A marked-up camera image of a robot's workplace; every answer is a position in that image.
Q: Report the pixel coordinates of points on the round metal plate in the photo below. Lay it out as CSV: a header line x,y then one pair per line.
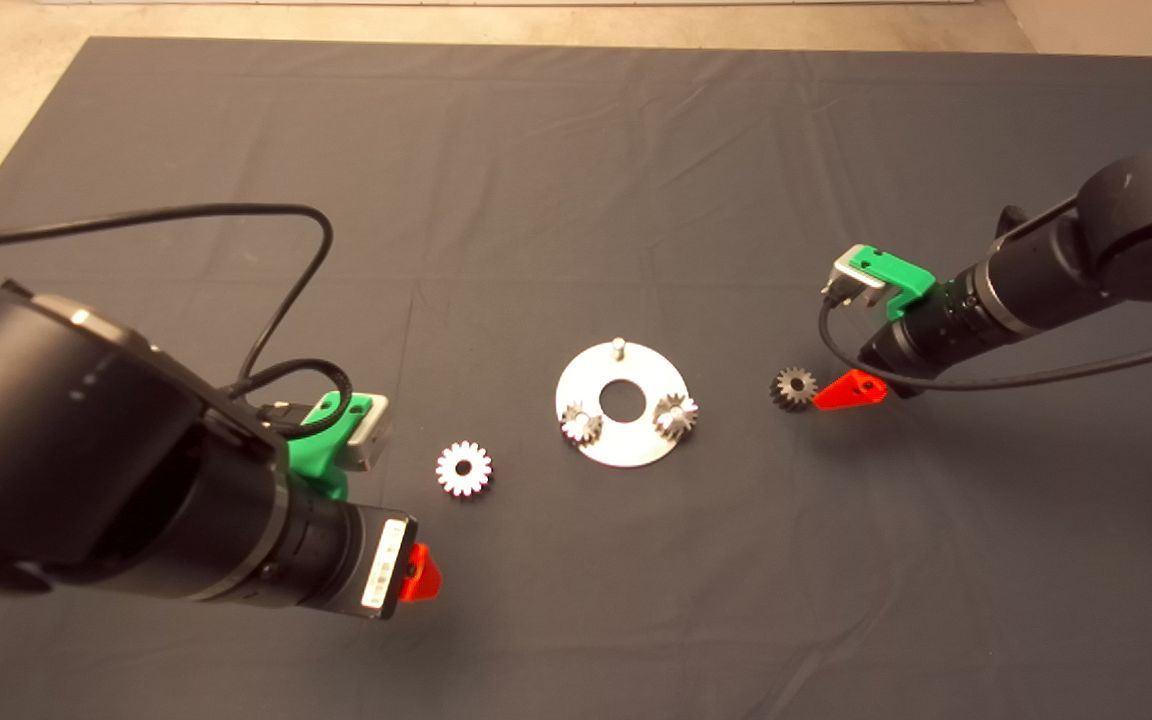
x,y
626,445

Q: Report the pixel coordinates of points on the white gear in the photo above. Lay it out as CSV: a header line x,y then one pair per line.
x,y
477,469

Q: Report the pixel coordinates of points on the green right camera mount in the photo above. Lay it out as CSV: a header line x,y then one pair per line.
x,y
896,270

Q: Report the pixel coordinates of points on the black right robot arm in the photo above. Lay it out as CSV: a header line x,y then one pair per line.
x,y
1136,220

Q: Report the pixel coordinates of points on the green left camera mount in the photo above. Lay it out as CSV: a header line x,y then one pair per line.
x,y
321,455

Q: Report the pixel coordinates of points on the dark grey table cloth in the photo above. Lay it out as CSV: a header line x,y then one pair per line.
x,y
586,600

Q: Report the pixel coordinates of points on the silver camera box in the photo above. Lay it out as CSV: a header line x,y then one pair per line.
x,y
371,435
861,283

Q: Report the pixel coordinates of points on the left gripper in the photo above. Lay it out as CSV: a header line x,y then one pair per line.
x,y
381,565

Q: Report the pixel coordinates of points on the silver left camera box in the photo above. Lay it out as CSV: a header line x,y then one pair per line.
x,y
371,435

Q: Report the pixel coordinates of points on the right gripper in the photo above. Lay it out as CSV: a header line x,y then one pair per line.
x,y
906,350

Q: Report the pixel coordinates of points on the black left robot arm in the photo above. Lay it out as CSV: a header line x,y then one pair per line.
x,y
66,450

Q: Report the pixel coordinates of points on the small steel gear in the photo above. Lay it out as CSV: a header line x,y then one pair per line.
x,y
676,415
582,425
786,397

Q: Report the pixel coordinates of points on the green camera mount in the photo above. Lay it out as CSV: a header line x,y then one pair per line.
x,y
896,270
321,455

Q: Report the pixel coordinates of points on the silver right camera box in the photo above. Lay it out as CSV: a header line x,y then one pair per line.
x,y
861,283

